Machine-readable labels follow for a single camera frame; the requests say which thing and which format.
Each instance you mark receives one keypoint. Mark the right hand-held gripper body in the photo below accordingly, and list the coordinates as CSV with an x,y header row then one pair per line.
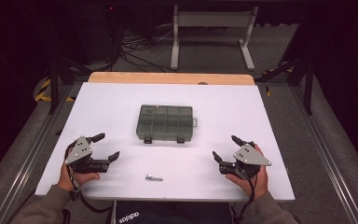
x,y
250,155

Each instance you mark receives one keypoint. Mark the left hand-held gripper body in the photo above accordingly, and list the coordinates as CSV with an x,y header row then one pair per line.
x,y
80,149

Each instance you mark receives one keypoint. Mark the small silver metal bolt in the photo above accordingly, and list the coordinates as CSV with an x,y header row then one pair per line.
x,y
154,177

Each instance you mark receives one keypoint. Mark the grey compartment storage box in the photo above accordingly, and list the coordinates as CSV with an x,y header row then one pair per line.
x,y
164,123

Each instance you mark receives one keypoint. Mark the person's right hand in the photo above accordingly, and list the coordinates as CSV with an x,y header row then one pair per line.
x,y
259,183

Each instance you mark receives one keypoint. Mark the person's left hand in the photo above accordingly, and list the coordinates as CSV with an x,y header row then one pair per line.
x,y
74,179

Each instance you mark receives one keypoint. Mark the white table board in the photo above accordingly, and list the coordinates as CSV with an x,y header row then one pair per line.
x,y
199,161

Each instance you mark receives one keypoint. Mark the white table leg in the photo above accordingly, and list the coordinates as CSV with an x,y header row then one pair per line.
x,y
114,213
231,211

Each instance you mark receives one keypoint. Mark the yellow black floor tape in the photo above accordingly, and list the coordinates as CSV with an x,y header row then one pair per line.
x,y
42,98
268,91

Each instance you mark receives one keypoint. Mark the black metal stand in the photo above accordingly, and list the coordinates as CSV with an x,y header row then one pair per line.
x,y
307,90
54,87

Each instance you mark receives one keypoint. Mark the person's black shirt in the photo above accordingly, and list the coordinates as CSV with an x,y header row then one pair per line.
x,y
174,213

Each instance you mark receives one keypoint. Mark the wooden table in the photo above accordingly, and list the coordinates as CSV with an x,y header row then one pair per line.
x,y
167,77

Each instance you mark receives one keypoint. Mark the white metal stand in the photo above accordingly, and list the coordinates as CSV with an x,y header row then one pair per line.
x,y
214,19

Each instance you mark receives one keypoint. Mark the aluminium floor rail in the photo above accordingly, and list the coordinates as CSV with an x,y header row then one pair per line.
x,y
326,155
28,165

